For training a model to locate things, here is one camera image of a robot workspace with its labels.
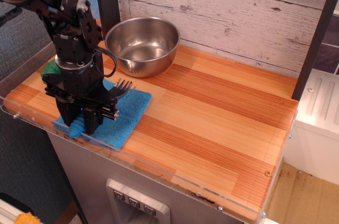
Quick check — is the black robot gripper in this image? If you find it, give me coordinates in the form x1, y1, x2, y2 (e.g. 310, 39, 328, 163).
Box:
43, 57, 110, 135

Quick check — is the blue handled metal fork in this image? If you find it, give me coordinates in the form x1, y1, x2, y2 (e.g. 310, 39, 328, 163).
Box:
68, 79, 132, 138

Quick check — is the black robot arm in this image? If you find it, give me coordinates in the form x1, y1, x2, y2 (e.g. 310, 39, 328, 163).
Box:
1, 0, 118, 135

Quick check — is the blue folded cloth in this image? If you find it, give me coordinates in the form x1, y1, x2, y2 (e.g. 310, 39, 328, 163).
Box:
53, 89, 152, 150

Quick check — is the green toy broccoli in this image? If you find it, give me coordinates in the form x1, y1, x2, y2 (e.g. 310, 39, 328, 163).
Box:
41, 60, 61, 79

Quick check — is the grey toy fridge cabinet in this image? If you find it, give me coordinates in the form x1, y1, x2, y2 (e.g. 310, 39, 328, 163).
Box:
47, 131, 239, 224

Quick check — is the clear acrylic table guard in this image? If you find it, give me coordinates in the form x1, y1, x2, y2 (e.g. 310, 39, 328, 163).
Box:
1, 45, 298, 223

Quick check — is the stainless steel bowl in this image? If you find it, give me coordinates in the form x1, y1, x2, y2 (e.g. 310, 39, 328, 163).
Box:
105, 17, 181, 78

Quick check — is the silver dispenser panel with buttons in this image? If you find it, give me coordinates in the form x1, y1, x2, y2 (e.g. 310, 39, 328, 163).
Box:
105, 178, 171, 223

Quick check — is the yellow object at corner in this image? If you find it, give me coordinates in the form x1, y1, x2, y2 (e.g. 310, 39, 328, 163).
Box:
14, 212, 41, 224

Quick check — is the white toy sink unit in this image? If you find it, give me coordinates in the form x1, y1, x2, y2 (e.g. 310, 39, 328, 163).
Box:
283, 69, 338, 184

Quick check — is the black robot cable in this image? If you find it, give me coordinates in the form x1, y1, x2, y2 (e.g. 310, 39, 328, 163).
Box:
94, 48, 118, 78

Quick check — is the dark vertical post right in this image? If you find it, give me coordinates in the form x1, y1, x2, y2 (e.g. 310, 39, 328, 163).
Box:
292, 0, 338, 101

